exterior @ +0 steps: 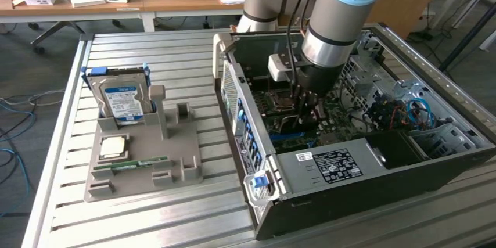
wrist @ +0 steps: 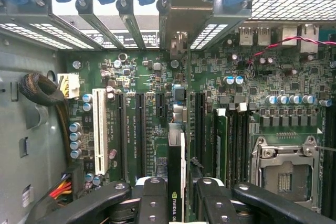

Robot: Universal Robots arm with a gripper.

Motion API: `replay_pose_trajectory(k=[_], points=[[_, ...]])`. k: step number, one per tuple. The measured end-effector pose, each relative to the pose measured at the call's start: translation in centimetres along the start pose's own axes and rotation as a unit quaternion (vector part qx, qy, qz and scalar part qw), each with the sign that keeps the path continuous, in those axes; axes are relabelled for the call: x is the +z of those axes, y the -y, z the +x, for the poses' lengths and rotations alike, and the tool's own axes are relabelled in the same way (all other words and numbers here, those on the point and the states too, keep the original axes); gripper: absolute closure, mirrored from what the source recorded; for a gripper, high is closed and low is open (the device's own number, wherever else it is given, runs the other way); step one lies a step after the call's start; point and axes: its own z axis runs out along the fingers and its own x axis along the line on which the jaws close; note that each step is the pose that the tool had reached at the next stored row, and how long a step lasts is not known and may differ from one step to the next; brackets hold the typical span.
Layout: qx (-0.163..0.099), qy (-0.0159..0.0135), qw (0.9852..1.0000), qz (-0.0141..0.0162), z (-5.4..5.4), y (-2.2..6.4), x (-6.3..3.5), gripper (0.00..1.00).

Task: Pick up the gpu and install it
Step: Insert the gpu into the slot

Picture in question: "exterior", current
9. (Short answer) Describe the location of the perforated metal drive cage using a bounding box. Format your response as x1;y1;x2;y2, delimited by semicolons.
340;55;395;108

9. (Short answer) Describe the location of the open black PC case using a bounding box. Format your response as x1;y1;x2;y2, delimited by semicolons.
212;23;496;242

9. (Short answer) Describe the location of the blue data wire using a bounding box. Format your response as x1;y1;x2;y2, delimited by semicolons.
406;98;438;131

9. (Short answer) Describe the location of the blue case release latch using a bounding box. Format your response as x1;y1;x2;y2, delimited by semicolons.
251;173;271;188

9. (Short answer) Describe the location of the green motherboard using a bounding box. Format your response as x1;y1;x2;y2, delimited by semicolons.
251;73;364;156

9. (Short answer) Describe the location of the white floor cable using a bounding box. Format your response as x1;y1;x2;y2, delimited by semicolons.
0;89;66;107

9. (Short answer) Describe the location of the grey caster foot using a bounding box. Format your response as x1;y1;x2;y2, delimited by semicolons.
30;20;87;55

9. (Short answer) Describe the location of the metal CPU socket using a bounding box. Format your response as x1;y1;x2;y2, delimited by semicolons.
270;88;302;112

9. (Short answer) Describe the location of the hard disk in blue caddy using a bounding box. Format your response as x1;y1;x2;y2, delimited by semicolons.
80;66;154;127

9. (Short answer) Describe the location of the grey parts rack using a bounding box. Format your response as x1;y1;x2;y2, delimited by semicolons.
83;84;206;204

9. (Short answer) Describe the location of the grey chipset heatsink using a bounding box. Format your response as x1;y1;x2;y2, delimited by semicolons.
319;133;344;146

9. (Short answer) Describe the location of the black plastic shroud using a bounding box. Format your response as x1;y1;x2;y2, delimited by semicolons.
364;130;432;170

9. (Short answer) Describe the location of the grey power supply unit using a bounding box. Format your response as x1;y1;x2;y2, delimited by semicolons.
276;138;390;194

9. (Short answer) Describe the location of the black camera cable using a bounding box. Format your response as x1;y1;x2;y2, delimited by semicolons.
286;0;310;94

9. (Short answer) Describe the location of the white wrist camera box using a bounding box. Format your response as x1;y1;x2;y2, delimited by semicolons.
268;53;300;82

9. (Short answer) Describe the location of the dark metal pole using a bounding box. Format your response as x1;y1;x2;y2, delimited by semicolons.
439;0;496;71

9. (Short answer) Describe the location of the blue PCIe expansion slot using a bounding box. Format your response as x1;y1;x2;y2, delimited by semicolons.
270;132;307;142

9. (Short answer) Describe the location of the green RAM stick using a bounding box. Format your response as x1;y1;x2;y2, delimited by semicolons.
94;156;171;172

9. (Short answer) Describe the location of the red orange wire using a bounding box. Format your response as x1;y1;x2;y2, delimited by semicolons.
391;105;414;128

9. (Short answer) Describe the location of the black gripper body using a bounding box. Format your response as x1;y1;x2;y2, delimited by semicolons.
296;63;346;98

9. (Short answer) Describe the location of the wooden cabinet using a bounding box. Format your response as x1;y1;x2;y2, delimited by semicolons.
364;0;451;39

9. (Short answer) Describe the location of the blue floor cable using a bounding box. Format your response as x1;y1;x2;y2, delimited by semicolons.
0;96;36;217

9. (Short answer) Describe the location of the silver CPU chip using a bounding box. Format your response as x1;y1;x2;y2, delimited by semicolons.
99;136;127;159

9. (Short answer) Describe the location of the grey case handle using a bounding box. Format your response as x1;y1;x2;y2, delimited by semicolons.
212;33;235;81

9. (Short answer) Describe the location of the silver metal disk bay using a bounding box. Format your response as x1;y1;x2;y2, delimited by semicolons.
407;123;488;160

